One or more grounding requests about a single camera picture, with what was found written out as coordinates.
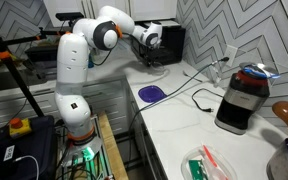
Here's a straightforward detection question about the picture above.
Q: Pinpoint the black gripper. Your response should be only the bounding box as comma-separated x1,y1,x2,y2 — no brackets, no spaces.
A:
130,34,162,68

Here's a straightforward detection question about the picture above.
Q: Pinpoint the clear plastic bowl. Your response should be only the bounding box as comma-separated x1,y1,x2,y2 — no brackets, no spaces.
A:
149,62,171,80

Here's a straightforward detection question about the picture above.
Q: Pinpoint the purple bowl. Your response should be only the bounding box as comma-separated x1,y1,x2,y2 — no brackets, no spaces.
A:
137,84,168,104

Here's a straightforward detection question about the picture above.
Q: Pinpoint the black coffee maker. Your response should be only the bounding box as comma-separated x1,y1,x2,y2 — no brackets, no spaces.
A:
159,24,187,66

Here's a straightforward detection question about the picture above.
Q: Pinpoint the blue bottle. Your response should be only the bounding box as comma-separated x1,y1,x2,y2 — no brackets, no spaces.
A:
87,53,96,70

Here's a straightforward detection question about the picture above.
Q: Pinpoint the clear drinking glass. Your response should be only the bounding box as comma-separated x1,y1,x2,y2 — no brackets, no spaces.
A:
211,63,224,88

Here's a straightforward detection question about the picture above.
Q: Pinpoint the wooden plank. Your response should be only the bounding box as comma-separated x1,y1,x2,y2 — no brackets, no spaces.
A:
96,110,129,180

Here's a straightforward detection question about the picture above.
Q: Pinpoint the black toaster oven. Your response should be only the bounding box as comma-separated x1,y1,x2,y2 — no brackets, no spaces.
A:
24,44,60,79

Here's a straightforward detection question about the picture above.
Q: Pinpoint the black and silver blender base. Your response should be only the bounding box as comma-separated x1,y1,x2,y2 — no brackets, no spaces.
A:
214,70,271,136

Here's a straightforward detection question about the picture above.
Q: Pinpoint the silver blue blender lid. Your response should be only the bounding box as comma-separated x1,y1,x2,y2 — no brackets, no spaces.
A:
238,61,281,80

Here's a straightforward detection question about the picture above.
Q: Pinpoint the clear plastic food container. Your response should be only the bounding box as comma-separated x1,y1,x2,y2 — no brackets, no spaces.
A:
180,144,239,180

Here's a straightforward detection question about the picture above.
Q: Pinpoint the orange plastic utensil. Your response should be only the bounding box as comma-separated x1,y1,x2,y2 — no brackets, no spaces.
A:
201,144,218,169

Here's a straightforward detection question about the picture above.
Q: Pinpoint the green packet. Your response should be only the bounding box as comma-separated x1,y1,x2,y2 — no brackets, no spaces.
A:
188,159,206,180

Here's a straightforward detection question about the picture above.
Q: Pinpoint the black tripod stand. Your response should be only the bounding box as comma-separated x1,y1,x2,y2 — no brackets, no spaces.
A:
0,14,72,118

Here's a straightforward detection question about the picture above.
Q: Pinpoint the yellow emergency stop button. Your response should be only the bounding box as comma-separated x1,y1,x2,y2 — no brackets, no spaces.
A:
8,116,33,140

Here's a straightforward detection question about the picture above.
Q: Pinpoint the black equipment case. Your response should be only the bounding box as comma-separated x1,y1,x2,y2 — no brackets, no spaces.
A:
0,114,59,180

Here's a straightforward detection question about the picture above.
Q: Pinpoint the white label sticker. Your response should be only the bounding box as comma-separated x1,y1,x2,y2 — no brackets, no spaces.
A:
2,144,16,163

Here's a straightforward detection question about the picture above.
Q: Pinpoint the grey utensil holder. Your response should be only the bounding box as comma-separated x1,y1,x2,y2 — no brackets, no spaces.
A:
266,139,288,180

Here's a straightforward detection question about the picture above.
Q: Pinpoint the black robot arm hose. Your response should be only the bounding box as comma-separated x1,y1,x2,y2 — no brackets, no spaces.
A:
92,49,116,67

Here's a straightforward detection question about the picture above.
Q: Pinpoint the black power cord with plug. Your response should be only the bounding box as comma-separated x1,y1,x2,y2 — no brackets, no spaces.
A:
190,87,226,113

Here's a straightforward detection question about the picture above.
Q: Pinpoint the white wall outlet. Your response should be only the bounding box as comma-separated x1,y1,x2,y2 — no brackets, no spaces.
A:
223,44,239,68

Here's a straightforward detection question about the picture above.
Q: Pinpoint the black camera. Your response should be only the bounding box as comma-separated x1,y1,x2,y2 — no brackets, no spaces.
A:
55,11,85,22

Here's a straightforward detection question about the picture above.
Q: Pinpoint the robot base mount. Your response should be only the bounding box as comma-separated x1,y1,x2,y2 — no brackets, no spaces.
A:
57,131,114,180

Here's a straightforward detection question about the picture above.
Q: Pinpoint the white cable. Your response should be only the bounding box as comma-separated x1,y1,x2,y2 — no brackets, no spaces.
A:
13,154,41,180

